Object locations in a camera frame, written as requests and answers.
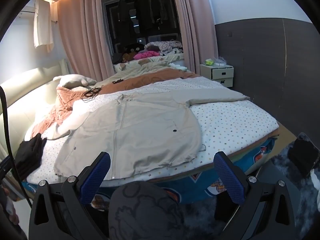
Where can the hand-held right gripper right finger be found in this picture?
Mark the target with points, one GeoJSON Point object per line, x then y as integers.
{"type": "Point", "coordinates": [228, 177]}

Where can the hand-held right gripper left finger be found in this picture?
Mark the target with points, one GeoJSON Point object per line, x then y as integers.
{"type": "Point", "coordinates": [96, 177]}

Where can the beige coat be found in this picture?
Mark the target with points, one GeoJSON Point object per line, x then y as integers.
{"type": "Point", "coordinates": [140, 130]}

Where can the pile of patterned clothes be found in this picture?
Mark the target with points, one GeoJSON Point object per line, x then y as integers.
{"type": "Point", "coordinates": [165, 46]}

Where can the dark hanging clothes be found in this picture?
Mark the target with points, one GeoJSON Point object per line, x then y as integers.
{"type": "Point", "coordinates": [147, 12]}

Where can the blue cartoon mattress cover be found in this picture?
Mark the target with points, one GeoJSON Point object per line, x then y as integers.
{"type": "Point", "coordinates": [200, 187]}

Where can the grey shaggy rug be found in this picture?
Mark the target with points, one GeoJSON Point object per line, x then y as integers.
{"type": "Point", "coordinates": [277, 162]}

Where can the floral bed sheet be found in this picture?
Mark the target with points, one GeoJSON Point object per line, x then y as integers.
{"type": "Point", "coordinates": [230, 122]}

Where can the black folded cloth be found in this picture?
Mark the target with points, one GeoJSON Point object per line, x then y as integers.
{"type": "Point", "coordinates": [27, 157]}

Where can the black flat object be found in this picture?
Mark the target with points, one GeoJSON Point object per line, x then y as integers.
{"type": "Point", "coordinates": [302, 155]}

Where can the salmon pink blanket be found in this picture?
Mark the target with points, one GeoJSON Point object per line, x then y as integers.
{"type": "Point", "coordinates": [62, 105]}

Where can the small black item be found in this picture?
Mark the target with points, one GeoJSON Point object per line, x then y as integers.
{"type": "Point", "coordinates": [118, 81]}

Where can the white pillow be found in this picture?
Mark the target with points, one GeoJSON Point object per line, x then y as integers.
{"type": "Point", "coordinates": [72, 80]}

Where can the white nightstand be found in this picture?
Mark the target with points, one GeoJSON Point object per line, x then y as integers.
{"type": "Point", "coordinates": [222, 73]}

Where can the small green item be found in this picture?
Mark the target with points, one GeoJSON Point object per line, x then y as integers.
{"type": "Point", "coordinates": [209, 62]}

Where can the cream padded headboard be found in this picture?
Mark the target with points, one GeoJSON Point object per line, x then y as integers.
{"type": "Point", "coordinates": [22, 85]}

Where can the pale mint cloth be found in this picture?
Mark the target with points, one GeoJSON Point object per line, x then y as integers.
{"type": "Point", "coordinates": [178, 67]}

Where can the bright pink cloth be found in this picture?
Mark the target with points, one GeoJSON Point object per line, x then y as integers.
{"type": "Point", "coordinates": [147, 55]}

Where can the dark plush toy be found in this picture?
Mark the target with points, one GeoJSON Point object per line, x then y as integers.
{"type": "Point", "coordinates": [132, 48]}

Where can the white hanging garment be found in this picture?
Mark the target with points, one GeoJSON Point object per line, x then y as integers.
{"type": "Point", "coordinates": [43, 25]}

